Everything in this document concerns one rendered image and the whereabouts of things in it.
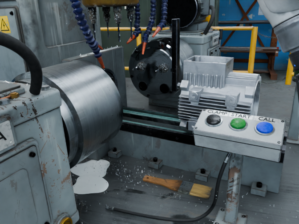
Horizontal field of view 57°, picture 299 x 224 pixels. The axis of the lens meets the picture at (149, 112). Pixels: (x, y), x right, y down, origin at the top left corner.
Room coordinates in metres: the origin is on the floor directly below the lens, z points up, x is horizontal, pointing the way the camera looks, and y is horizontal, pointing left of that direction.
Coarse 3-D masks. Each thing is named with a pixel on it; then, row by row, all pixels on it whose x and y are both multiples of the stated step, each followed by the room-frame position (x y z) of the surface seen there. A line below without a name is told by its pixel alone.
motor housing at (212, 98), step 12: (240, 72) 0.78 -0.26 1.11; (228, 84) 0.74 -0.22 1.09; (240, 84) 0.72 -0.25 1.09; (252, 84) 0.71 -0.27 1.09; (180, 96) 0.75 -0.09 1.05; (204, 96) 0.72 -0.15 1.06; (216, 96) 0.70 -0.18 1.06; (240, 96) 0.70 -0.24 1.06; (180, 108) 0.75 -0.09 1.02; (192, 108) 0.74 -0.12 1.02; (204, 108) 0.72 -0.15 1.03; (216, 108) 0.71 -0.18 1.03; (240, 108) 0.68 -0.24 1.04; (252, 108) 0.80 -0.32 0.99
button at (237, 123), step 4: (232, 120) 0.52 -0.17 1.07; (236, 120) 0.51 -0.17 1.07; (240, 120) 0.51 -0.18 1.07; (244, 120) 0.51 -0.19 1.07; (232, 124) 0.51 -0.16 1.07; (236, 124) 0.50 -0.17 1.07; (240, 124) 0.50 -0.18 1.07; (244, 124) 0.50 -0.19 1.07; (236, 128) 0.50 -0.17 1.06; (240, 128) 0.50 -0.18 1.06
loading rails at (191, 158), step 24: (144, 120) 0.94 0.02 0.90; (168, 120) 0.90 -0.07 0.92; (120, 144) 0.87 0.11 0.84; (144, 144) 0.83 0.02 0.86; (168, 144) 0.79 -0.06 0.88; (192, 144) 0.75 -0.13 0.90; (192, 168) 0.75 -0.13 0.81; (216, 168) 0.71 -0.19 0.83; (264, 168) 0.65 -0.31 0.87; (264, 192) 0.62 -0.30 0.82
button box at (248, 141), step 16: (208, 112) 0.56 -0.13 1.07; (224, 112) 0.55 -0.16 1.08; (208, 128) 0.52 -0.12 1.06; (224, 128) 0.51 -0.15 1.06; (208, 144) 0.52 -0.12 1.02; (224, 144) 0.50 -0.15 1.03; (240, 144) 0.48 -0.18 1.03; (256, 144) 0.47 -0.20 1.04; (272, 144) 0.45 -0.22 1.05; (272, 160) 0.46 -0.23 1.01
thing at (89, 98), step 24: (48, 72) 0.61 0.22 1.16; (72, 72) 0.64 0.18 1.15; (96, 72) 0.69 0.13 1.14; (72, 96) 0.57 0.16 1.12; (96, 96) 0.62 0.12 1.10; (120, 96) 0.69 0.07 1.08; (72, 120) 0.55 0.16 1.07; (96, 120) 0.59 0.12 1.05; (120, 120) 0.68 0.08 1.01; (72, 144) 0.53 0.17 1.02; (96, 144) 0.60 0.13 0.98
